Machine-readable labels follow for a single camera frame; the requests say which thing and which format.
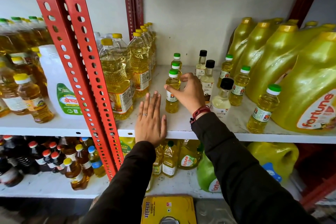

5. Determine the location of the red perforated shelf upright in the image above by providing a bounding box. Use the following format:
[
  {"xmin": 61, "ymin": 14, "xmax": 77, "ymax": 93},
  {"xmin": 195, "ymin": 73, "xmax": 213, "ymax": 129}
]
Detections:
[
  {"xmin": 56, "ymin": 0, "xmax": 124, "ymax": 171},
  {"xmin": 24, "ymin": 0, "xmax": 116, "ymax": 181}
]

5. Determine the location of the person's left forearm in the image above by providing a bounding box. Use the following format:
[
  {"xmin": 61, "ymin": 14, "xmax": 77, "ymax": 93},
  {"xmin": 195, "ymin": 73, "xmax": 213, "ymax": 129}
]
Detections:
[{"xmin": 79, "ymin": 141, "xmax": 168, "ymax": 224}]

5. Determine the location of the amber bottle with yellow cap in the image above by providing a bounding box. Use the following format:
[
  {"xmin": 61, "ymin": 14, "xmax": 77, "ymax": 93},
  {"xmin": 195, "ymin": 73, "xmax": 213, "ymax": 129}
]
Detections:
[
  {"xmin": 63, "ymin": 158, "xmax": 90, "ymax": 191},
  {"xmin": 75, "ymin": 144, "xmax": 94, "ymax": 177}
]

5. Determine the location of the yellow oil pouch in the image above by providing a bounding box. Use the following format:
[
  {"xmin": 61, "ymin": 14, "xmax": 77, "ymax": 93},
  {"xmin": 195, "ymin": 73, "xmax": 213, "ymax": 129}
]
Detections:
[{"xmin": 119, "ymin": 137, "xmax": 135, "ymax": 157}]

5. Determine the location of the medium yellow oil jug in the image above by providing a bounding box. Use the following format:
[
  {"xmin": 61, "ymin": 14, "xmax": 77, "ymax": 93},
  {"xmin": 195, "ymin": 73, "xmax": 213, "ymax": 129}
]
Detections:
[{"xmin": 178, "ymin": 139, "xmax": 204, "ymax": 170}]

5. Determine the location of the group of amber oil bottles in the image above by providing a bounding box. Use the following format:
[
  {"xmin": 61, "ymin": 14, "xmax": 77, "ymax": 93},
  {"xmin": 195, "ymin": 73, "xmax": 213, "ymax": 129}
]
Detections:
[{"xmin": 0, "ymin": 47, "xmax": 55, "ymax": 124}]

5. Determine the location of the white metal shelf board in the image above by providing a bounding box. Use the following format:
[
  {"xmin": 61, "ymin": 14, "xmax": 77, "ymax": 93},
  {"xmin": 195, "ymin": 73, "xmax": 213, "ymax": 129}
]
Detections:
[
  {"xmin": 0, "ymin": 98, "xmax": 91, "ymax": 138},
  {"xmin": 0, "ymin": 169, "xmax": 302, "ymax": 200},
  {"xmin": 117, "ymin": 65, "xmax": 336, "ymax": 144}
]

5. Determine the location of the yellow oil tin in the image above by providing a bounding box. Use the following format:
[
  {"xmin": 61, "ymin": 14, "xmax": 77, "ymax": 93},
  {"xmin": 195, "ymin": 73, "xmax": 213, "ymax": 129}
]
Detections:
[{"xmin": 141, "ymin": 195, "xmax": 197, "ymax": 224}]

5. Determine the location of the green plastic jug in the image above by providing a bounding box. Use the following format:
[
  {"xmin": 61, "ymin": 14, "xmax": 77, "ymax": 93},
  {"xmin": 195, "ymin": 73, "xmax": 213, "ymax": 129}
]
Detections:
[{"xmin": 197, "ymin": 153, "xmax": 222, "ymax": 193}]

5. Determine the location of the person's right hand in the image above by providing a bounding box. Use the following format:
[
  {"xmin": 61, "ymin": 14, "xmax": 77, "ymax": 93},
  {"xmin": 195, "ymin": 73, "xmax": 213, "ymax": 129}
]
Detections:
[{"xmin": 164, "ymin": 73, "xmax": 211, "ymax": 117}]

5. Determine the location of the red thread bracelet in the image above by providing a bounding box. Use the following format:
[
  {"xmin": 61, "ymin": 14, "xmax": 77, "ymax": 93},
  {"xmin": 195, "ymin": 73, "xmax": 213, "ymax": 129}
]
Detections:
[{"xmin": 190, "ymin": 105, "xmax": 211, "ymax": 124}]

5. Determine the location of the white jug with green label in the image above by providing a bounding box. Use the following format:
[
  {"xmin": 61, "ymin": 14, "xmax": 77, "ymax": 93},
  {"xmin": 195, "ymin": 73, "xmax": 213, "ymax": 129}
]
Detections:
[{"xmin": 39, "ymin": 44, "xmax": 85, "ymax": 120}]

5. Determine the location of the small green-capped oil bottle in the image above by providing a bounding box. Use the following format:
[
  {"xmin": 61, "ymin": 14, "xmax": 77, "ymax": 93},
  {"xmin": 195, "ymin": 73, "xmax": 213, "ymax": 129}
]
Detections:
[
  {"xmin": 229, "ymin": 66, "xmax": 251, "ymax": 107},
  {"xmin": 217, "ymin": 54, "xmax": 234, "ymax": 88},
  {"xmin": 165, "ymin": 69, "xmax": 181, "ymax": 114},
  {"xmin": 171, "ymin": 53, "xmax": 183, "ymax": 68},
  {"xmin": 171, "ymin": 61, "xmax": 183, "ymax": 77},
  {"xmin": 247, "ymin": 84, "xmax": 282, "ymax": 134}
]

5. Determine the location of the person's right forearm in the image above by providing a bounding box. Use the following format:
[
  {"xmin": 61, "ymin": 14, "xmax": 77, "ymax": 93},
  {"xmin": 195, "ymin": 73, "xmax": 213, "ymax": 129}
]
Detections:
[{"xmin": 191, "ymin": 112, "xmax": 319, "ymax": 224}]

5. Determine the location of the row of yellow-capped oil bottles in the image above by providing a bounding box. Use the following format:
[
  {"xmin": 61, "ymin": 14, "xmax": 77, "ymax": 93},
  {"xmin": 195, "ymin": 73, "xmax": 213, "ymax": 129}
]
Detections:
[{"xmin": 94, "ymin": 22, "xmax": 158, "ymax": 120}]

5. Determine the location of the person's left hand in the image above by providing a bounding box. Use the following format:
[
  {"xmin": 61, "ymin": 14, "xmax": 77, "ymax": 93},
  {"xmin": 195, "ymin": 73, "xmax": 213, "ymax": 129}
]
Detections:
[{"xmin": 135, "ymin": 91, "xmax": 167, "ymax": 148}]

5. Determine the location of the red rear shelf upright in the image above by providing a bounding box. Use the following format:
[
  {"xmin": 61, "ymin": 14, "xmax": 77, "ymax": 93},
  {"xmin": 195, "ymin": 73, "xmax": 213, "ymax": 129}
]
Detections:
[
  {"xmin": 131, "ymin": 0, "xmax": 144, "ymax": 29},
  {"xmin": 287, "ymin": 0, "xmax": 324, "ymax": 29},
  {"xmin": 120, "ymin": 0, "xmax": 137, "ymax": 42}
]

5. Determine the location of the blue-capped oil bottle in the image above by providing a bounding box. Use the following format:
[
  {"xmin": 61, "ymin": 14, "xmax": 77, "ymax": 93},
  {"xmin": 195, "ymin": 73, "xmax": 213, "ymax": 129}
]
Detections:
[
  {"xmin": 80, "ymin": 137, "xmax": 94, "ymax": 151},
  {"xmin": 88, "ymin": 146, "xmax": 106, "ymax": 178}
]

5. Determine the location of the group of dark red-capped bottles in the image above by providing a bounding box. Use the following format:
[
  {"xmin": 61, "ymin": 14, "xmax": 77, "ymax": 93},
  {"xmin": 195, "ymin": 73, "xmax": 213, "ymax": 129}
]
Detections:
[{"xmin": 0, "ymin": 135, "xmax": 66, "ymax": 187}]

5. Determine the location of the clear plastic container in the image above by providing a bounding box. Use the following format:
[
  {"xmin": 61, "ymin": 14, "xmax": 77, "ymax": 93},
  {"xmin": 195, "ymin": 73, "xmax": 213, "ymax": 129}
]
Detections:
[{"xmin": 195, "ymin": 200, "xmax": 237, "ymax": 224}]

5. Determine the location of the slim yellow oil bottle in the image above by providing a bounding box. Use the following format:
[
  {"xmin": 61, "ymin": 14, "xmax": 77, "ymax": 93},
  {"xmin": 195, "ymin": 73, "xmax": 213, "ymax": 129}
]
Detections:
[
  {"xmin": 162, "ymin": 141, "xmax": 179, "ymax": 178},
  {"xmin": 152, "ymin": 145, "xmax": 164, "ymax": 175}
]

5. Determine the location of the row of large yellow jugs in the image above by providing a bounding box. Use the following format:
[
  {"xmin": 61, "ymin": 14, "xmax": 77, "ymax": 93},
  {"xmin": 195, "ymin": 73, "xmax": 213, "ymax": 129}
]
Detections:
[{"xmin": 227, "ymin": 17, "xmax": 336, "ymax": 135}]

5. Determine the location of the black-capped clear oil bottle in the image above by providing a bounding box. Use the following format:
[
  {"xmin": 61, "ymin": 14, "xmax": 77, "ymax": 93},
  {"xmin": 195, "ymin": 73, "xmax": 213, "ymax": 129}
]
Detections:
[
  {"xmin": 195, "ymin": 50, "xmax": 208, "ymax": 80},
  {"xmin": 201, "ymin": 60, "xmax": 216, "ymax": 103},
  {"xmin": 210, "ymin": 78, "xmax": 235, "ymax": 122}
]

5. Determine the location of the yellow jug with blue label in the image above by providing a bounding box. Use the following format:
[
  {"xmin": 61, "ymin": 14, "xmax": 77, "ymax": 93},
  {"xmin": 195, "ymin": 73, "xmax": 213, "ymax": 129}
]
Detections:
[{"xmin": 247, "ymin": 142, "xmax": 300, "ymax": 183}]

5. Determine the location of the red shelf frame brace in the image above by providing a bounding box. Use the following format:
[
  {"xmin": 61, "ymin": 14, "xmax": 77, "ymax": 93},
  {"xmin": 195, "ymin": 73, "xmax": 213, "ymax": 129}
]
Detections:
[{"xmin": 295, "ymin": 144, "xmax": 336, "ymax": 211}]

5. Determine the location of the row of tall green-capped bottles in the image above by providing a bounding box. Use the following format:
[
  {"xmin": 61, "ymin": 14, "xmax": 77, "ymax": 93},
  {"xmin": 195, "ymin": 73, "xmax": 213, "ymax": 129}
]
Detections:
[{"xmin": 0, "ymin": 16, "xmax": 54, "ymax": 56}]

